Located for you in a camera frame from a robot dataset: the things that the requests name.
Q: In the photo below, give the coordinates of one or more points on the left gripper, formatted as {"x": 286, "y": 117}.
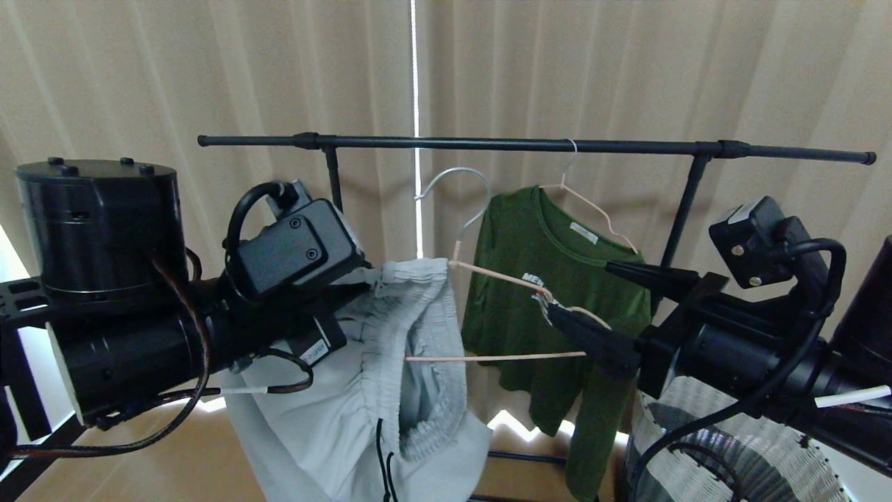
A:
{"x": 139, "y": 362}

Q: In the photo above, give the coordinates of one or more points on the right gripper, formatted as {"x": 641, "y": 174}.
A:
{"x": 732, "y": 355}

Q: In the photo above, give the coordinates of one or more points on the pink clothes hanger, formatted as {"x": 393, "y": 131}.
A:
{"x": 502, "y": 276}
{"x": 592, "y": 207}

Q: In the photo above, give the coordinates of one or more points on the green printed t-shirt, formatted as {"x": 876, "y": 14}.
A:
{"x": 509, "y": 307}

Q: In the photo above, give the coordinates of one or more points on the pale grey shorts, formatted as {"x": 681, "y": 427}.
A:
{"x": 313, "y": 432}

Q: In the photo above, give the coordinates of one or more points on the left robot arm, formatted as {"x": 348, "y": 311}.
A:
{"x": 97, "y": 230}

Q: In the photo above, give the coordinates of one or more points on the black clothes rack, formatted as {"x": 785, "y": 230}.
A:
{"x": 557, "y": 145}

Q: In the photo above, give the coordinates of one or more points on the white laundry basket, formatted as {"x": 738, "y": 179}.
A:
{"x": 766, "y": 446}

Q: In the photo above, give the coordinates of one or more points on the beige curtain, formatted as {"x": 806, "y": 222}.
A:
{"x": 209, "y": 70}

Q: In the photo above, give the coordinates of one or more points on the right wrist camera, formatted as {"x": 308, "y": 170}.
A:
{"x": 752, "y": 244}

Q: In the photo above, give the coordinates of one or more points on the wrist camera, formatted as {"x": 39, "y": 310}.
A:
{"x": 752, "y": 244}
{"x": 293, "y": 251}

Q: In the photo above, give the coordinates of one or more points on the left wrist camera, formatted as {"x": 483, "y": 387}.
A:
{"x": 293, "y": 251}

